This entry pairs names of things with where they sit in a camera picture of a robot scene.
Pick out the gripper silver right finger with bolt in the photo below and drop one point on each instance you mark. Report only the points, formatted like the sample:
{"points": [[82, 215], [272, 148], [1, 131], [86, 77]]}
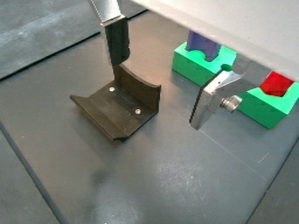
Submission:
{"points": [[218, 94]]}

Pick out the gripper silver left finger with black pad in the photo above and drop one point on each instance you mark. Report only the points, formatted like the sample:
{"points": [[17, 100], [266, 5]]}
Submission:
{"points": [[114, 29]]}

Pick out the green shape sorter board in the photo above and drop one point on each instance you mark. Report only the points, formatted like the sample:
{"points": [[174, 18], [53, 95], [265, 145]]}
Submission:
{"points": [[266, 102]]}

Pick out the red rectangular block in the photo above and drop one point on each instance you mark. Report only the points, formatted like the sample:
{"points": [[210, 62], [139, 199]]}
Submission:
{"points": [[276, 84]]}

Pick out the purple tall notched block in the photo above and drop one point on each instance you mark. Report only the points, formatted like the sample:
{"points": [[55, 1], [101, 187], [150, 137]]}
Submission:
{"points": [[197, 42]]}

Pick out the black curved cradle holder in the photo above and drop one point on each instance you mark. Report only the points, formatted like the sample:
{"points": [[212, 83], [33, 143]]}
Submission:
{"points": [[123, 105]]}

